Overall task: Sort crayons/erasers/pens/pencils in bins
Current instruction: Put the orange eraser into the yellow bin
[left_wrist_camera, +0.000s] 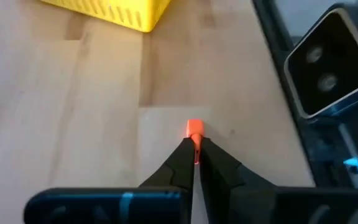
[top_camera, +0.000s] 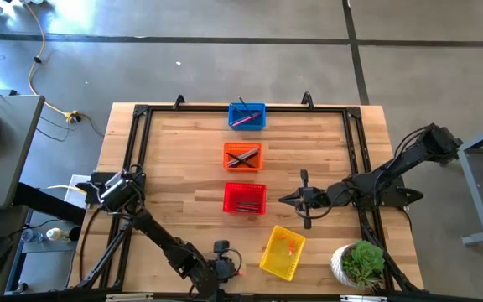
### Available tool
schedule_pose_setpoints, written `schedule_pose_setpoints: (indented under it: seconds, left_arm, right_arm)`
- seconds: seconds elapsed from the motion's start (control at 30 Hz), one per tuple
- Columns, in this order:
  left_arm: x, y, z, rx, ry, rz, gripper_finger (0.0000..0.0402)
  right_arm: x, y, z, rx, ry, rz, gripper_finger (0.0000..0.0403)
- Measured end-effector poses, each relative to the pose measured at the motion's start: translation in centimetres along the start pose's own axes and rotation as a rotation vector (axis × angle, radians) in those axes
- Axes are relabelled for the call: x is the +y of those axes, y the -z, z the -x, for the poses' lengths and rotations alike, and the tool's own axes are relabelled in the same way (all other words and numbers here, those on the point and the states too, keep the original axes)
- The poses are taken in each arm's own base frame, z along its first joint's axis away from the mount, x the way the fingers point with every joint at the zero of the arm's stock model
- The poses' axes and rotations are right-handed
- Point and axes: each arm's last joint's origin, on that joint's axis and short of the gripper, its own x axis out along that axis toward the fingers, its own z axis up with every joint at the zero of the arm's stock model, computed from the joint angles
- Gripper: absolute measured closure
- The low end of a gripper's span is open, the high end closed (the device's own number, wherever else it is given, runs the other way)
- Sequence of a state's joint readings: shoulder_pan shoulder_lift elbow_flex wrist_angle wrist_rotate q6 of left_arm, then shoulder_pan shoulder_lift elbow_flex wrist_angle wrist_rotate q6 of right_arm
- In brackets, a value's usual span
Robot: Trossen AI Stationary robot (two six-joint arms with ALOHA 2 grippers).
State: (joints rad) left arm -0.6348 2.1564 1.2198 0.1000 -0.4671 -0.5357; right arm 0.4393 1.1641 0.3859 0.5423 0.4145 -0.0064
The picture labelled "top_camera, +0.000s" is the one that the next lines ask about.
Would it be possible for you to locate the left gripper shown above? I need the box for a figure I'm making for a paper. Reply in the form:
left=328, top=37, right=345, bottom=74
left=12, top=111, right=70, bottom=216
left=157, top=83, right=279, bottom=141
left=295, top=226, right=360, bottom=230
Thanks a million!
left=205, top=240, right=242, bottom=294

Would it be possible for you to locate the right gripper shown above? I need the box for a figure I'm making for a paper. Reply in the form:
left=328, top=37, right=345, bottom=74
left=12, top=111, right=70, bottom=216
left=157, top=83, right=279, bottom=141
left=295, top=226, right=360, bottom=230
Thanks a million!
left=278, top=169, right=330, bottom=230

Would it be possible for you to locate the yellow plastic bin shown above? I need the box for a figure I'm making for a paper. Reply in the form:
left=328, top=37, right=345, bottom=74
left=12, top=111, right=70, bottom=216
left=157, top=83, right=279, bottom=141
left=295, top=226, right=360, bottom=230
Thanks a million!
left=258, top=224, right=307, bottom=283

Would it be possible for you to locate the black pencil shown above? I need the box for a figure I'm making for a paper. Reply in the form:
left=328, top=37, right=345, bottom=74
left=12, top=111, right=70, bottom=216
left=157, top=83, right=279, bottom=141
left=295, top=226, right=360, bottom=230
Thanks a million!
left=227, top=151, right=261, bottom=169

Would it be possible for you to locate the dark grey pencil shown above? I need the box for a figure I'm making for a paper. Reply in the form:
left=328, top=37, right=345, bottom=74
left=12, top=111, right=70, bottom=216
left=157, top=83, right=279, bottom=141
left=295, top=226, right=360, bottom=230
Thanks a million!
left=228, top=146, right=262, bottom=165

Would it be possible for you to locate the pink pen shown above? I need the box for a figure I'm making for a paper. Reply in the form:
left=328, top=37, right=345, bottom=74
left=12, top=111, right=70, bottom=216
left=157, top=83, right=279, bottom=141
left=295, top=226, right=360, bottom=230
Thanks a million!
left=231, top=112, right=262, bottom=128

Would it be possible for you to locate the orange plastic bin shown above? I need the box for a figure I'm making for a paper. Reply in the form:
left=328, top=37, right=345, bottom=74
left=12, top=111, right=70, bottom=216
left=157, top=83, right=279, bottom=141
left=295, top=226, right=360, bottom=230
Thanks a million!
left=222, top=141, right=264, bottom=173

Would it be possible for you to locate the red plastic bin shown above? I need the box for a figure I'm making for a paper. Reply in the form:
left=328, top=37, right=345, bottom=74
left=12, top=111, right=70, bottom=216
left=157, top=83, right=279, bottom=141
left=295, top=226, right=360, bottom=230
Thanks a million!
left=222, top=182, right=267, bottom=216

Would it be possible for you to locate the blue plastic bin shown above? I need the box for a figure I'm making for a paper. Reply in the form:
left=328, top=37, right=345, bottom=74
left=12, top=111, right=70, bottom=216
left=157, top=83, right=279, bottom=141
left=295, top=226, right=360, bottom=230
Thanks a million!
left=227, top=102, right=267, bottom=132

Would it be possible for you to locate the succulent in white pot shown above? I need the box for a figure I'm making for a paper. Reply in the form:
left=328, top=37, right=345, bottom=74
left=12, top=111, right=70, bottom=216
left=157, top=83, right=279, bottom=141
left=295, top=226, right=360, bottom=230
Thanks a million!
left=330, top=239, right=387, bottom=289

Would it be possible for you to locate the white box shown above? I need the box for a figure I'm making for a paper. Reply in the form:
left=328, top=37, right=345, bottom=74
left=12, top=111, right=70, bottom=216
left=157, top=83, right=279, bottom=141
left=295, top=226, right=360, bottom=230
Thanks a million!
left=47, top=173, right=94, bottom=210

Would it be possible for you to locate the small white bottle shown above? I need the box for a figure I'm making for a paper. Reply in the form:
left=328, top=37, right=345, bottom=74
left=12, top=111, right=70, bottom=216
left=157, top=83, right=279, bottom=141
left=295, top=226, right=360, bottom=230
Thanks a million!
left=45, top=226, right=70, bottom=242

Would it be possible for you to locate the black desk beam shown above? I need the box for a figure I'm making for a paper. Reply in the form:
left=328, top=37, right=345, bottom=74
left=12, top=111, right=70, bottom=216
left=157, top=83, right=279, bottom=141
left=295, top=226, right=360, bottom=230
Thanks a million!
left=13, top=181, right=87, bottom=227

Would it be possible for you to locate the clear water bottle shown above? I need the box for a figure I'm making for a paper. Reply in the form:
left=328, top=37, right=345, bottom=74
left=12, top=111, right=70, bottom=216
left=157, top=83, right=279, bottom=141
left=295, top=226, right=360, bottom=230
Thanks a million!
left=20, top=228, right=45, bottom=245

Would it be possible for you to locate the grey desk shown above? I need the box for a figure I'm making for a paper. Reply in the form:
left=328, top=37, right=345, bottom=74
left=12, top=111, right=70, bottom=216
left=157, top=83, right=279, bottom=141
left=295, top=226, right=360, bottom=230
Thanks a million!
left=0, top=94, right=46, bottom=211

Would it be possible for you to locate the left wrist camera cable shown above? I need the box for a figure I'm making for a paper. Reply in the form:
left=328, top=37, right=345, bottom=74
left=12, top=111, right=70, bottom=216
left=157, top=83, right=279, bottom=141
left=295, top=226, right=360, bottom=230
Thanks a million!
left=224, top=247, right=243, bottom=276

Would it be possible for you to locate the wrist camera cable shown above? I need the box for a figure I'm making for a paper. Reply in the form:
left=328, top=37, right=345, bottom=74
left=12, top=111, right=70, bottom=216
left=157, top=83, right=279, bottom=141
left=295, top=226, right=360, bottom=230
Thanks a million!
left=293, top=204, right=333, bottom=221
left=224, top=247, right=243, bottom=276

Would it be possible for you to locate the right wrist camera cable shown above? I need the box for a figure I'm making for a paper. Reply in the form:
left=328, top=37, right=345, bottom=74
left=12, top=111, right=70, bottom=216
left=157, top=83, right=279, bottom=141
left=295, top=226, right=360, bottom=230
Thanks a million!
left=293, top=204, right=333, bottom=221

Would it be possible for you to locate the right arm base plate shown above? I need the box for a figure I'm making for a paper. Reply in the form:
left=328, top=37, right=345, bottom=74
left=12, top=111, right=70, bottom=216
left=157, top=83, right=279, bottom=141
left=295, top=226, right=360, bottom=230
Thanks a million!
left=347, top=173, right=425, bottom=211

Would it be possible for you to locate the silver bracket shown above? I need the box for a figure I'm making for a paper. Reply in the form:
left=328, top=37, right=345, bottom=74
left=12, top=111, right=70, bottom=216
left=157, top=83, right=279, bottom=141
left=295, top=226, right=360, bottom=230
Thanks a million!
left=339, top=294, right=388, bottom=302
left=105, top=292, right=155, bottom=302

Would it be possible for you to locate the black aluminium table frame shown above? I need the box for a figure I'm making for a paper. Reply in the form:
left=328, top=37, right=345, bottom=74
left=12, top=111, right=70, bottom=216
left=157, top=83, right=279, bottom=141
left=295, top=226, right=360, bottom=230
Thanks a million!
left=67, top=102, right=425, bottom=294

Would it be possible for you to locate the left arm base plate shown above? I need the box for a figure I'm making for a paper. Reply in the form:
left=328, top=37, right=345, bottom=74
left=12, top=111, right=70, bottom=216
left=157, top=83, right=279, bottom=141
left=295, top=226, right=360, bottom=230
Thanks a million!
left=75, top=169, right=146, bottom=206

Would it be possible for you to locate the grey metal table frame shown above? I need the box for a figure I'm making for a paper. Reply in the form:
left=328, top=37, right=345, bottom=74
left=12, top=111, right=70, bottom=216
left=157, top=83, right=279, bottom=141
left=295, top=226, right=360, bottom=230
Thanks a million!
left=435, top=118, right=483, bottom=247

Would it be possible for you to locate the yellow extension cable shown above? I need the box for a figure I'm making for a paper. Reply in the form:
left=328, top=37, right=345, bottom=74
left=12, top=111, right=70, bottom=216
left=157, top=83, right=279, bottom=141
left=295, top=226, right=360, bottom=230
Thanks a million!
left=21, top=0, right=81, bottom=125

